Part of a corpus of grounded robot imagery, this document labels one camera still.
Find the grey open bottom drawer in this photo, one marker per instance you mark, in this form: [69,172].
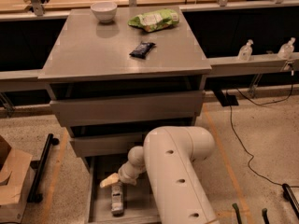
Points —
[138,201]

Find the black floor foot block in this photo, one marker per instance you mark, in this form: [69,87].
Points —
[225,99]

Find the white ceramic bowl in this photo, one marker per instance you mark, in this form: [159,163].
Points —
[104,11]

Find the green chip bag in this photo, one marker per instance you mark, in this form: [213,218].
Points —
[155,20]

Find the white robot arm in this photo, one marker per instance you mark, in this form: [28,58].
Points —
[167,156]

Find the clear sanitizer pump bottle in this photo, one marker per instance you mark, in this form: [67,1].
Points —
[245,51]

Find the dark handled tool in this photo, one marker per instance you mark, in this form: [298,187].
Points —
[264,215]

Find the grey middle drawer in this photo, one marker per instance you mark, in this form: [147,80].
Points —
[106,145]

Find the green handled tool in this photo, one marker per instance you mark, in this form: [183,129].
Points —
[237,213]

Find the brown cardboard box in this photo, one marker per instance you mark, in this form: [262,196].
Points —
[15,182]

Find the grey drawer cabinet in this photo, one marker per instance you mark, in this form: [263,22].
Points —
[86,45]

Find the clear plastic water bottle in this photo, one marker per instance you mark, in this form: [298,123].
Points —
[117,199]

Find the grey metal rail shelf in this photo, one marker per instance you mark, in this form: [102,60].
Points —
[33,80]

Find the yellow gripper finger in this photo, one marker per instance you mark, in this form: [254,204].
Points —
[109,181]

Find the black metal floor bar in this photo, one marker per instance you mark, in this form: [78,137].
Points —
[39,166]

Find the grey top drawer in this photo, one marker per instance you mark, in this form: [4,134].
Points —
[110,110]

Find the dark blue snack packet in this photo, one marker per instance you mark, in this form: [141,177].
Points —
[142,50]

